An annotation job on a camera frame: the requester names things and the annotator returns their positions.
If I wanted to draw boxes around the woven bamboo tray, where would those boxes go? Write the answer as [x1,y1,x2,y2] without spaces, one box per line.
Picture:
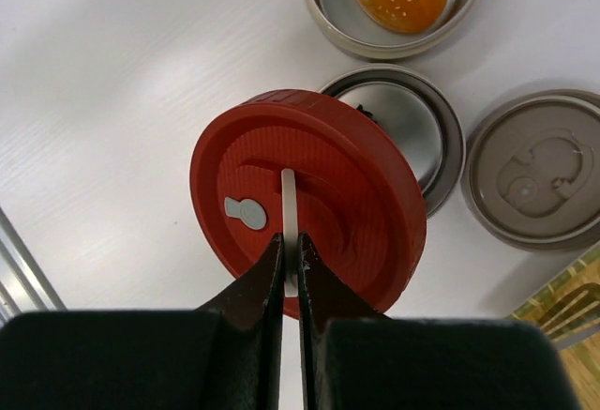
[508,244,599,409]

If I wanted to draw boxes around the red round lid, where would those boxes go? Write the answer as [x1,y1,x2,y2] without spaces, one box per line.
[189,89,427,311]

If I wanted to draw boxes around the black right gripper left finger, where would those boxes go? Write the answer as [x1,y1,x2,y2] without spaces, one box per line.
[197,234,284,409]

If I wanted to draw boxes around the red-based metal lunch tin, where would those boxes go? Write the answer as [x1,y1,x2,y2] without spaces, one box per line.
[320,64,466,217]

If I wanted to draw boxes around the grey tin with orange food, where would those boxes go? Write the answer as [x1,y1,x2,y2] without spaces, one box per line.
[305,0,475,61]

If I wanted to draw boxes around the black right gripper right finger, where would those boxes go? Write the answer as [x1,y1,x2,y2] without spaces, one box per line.
[297,232,386,409]

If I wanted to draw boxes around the grey round lid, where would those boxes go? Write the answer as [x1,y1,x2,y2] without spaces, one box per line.
[461,89,599,251]

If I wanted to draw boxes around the black spiky sea cucumber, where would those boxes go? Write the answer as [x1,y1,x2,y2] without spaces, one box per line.
[355,104,379,124]

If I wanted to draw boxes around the left aluminium frame post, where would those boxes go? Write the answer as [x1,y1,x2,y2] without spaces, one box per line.
[0,211,66,326]

